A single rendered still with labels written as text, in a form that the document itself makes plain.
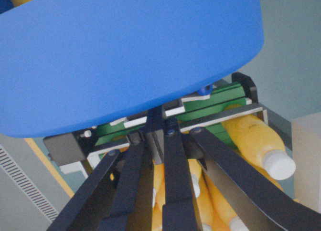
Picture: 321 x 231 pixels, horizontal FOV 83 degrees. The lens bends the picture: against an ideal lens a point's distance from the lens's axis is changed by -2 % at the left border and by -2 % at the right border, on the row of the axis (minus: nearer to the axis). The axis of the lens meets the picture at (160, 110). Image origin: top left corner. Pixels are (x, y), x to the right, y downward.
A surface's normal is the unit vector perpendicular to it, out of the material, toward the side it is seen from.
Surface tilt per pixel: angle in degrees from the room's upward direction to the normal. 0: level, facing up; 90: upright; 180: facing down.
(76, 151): 0
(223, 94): 30
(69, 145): 0
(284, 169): 0
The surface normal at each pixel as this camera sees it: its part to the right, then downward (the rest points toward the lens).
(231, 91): -0.15, -0.14
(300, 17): 0.00, 0.36
